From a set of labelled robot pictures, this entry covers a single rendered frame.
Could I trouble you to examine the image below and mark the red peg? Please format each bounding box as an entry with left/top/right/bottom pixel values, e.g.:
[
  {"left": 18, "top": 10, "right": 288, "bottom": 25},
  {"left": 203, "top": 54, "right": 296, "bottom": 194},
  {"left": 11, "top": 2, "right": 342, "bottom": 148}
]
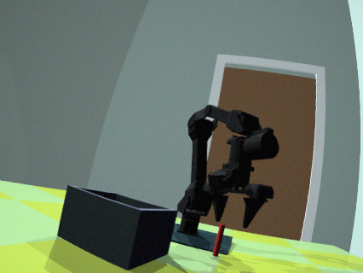
[{"left": 212, "top": 224, "right": 225, "bottom": 257}]

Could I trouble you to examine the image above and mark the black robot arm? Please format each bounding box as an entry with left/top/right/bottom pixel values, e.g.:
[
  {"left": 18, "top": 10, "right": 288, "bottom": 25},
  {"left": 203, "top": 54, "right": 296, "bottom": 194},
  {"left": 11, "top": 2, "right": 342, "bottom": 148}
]
[{"left": 176, "top": 104, "right": 279, "bottom": 235}]

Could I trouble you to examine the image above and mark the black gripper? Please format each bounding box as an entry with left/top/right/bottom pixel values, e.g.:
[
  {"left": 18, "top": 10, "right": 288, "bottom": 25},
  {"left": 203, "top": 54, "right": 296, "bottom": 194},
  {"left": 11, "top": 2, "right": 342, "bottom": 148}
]
[{"left": 203, "top": 159, "right": 274, "bottom": 228}]

